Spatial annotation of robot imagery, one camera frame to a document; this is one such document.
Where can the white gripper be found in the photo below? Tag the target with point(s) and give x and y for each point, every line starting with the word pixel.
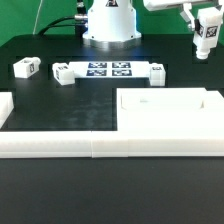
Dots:
pixel 154 5

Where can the white square tabletop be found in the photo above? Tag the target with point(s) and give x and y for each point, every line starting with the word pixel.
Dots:
pixel 169 108

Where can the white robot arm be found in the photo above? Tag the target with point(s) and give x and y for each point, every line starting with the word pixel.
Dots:
pixel 112 23

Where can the white left fence block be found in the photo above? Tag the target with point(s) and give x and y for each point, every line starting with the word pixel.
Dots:
pixel 6 106

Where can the white marker base plate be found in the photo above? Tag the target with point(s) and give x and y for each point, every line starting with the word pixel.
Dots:
pixel 111 69

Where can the white front fence wall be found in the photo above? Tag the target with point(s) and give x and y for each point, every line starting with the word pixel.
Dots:
pixel 94 144

